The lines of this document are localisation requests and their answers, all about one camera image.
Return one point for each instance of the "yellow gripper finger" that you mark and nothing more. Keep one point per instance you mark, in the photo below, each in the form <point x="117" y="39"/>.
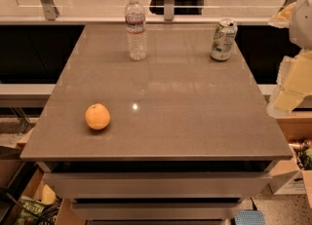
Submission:
<point x="294" y="84"/>
<point x="282" y="19"/>

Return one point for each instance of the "clear plastic water bottle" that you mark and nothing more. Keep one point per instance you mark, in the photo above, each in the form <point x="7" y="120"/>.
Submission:
<point x="136" y="29"/>

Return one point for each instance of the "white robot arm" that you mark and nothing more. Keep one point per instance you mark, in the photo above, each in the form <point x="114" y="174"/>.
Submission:
<point x="300" y="28"/>

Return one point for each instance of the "green white soda can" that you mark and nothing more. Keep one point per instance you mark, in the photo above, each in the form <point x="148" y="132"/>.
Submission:
<point x="224" y="38"/>

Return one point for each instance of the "cardboard box right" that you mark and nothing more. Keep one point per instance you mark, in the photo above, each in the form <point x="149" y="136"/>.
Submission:
<point x="288" y="177"/>

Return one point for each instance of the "cardboard box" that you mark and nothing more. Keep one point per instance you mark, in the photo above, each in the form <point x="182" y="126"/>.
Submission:
<point x="288" y="177"/>
<point x="31" y="190"/>

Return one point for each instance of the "blue perforated mat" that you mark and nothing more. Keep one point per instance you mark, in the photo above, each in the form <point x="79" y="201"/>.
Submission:
<point x="249" y="217"/>

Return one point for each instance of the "orange fruit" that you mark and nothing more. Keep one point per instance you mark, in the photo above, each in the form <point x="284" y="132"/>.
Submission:
<point x="97" y="117"/>

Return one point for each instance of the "lower grey drawer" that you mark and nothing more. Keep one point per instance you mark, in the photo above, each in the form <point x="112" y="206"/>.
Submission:
<point x="171" y="211"/>

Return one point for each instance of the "grey drawer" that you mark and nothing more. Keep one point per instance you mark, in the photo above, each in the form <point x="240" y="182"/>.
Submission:
<point x="171" y="211"/>
<point x="157" y="184"/>

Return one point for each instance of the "upper grey drawer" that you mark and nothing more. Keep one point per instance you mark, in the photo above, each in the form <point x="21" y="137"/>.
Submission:
<point x="157" y="184"/>

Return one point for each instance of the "yellow object in box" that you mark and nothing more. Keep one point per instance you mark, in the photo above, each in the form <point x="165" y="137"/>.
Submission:
<point x="49" y="197"/>

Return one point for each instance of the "cardboard box left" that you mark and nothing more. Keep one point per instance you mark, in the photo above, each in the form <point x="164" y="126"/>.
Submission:
<point x="31" y="190"/>

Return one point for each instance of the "green snack bag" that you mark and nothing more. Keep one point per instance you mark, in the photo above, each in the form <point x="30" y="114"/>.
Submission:
<point x="30" y="212"/>

